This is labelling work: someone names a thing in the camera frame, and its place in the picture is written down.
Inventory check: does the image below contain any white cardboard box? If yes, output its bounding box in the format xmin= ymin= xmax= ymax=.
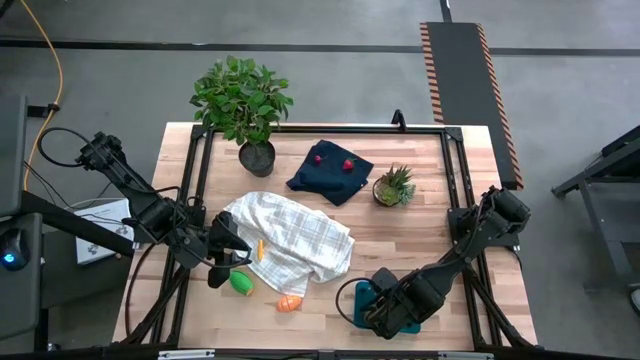
xmin=74 ymin=198 xmax=135 ymax=266

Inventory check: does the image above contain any grey metal table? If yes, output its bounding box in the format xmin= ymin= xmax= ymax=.
xmin=551 ymin=124 xmax=640 ymax=291

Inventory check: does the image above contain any orange toy croissant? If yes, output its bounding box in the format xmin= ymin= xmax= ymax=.
xmin=276 ymin=294 xmax=304 ymax=314

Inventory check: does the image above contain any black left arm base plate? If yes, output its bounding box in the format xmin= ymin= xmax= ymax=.
xmin=132 ymin=219 xmax=204 ymax=246

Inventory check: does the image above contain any grey desk surface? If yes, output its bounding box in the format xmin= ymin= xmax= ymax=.
xmin=0 ymin=212 xmax=44 ymax=341

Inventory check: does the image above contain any black computer mouse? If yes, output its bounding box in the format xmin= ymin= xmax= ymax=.
xmin=0 ymin=228 xmax=31 ymax=272

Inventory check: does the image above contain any yellow cable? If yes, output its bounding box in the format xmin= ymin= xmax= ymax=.
xmin=18 ymin=0 xmax=65 ymax=194

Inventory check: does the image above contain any teal tupperware container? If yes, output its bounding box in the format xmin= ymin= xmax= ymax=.
xmin=353 ymin=281 xmax=422 ymax=335

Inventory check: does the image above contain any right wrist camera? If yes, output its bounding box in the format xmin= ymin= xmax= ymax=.
xmin=370 ymin=266 xmax=401 ymax=292

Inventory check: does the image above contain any green toy vegetable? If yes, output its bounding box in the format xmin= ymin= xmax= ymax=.
xmin=228 ymin=269 xmax=256 ymax=297

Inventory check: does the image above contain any thick black floor cable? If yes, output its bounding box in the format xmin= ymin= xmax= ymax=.
xmin=123 ymin=242 xmax=157 ymax=337

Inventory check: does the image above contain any grey monitor panel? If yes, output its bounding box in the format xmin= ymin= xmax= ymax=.
xmin=0 ymin=94 xmax=29 ymax=217

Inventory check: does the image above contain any navy blue cloth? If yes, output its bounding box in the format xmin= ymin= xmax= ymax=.
xmin=285 ymin=139 xmax=375 ymax=207

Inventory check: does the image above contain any succulent in black pot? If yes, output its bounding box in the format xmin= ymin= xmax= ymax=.
xmin=371 ymin=164 xmax=417 ymax=208

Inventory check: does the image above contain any leafy green potted plant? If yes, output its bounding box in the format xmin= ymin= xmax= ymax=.
xmin=188 ymin=54 xmax=295 ymax=179

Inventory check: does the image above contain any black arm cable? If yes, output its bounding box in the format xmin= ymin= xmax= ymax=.
xmin=334 ymin=277 xmax=376 ymax=327
xmin=37 ymin=126 xmax=94 ymax=169

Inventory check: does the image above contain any white plaid towel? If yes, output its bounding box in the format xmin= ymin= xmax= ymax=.
xmin=223 ymin=191 xmax=356 ymax=298

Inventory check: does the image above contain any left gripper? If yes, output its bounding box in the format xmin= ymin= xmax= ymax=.
xmin=207 ymin=209 xmax=253 ymax=290

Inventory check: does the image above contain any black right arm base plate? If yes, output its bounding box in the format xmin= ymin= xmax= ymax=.
xmin=448 ymin=207 xmax=521 ymax=249

